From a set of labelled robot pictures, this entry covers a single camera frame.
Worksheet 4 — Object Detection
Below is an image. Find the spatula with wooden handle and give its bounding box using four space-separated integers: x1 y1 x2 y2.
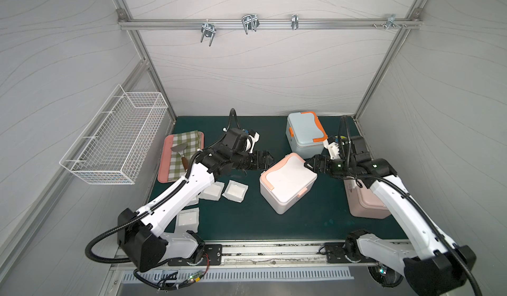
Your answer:
171 143 189 170

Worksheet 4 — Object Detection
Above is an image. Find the aluminium crossbar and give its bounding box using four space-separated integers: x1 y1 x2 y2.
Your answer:
118 17 423 30

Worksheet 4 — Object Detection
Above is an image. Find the green checkered cloth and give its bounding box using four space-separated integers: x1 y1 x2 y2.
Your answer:
168 131 202 182

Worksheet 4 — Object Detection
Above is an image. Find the white wire basket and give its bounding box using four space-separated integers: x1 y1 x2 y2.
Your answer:
59 85 168 185

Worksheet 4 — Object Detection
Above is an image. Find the white peach first aid kit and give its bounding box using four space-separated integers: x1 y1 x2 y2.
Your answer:
260 153 318 215

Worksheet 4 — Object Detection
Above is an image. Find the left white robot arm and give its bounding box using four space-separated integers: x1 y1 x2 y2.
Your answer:
84 128 273 272

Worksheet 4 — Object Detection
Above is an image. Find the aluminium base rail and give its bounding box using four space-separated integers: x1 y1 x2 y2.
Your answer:
110 238 436 272

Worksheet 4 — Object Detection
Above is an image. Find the pink first aid kit box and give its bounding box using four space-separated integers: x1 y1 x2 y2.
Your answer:
344 180 391 219

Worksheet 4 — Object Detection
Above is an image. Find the metal hook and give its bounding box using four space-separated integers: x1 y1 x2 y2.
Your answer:
241 14 260 34
200 22 217 46
291 14 299 30
372 14 408 30

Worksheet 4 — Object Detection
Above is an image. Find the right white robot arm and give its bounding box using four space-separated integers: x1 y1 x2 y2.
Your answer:
304 136 482 295

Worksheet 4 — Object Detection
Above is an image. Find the white gauze packet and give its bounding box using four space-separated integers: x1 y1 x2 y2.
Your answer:
222 181 248 203
199 182 224 201
186 195 199 207

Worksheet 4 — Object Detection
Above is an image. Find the pink tray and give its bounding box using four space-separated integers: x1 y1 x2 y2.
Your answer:
158 131 204 184

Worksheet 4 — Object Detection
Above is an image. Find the blue orange first aid kit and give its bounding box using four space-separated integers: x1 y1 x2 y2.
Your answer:
286 112 328 159

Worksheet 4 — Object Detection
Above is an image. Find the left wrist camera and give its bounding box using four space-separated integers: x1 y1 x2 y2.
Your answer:
244 129 260 153

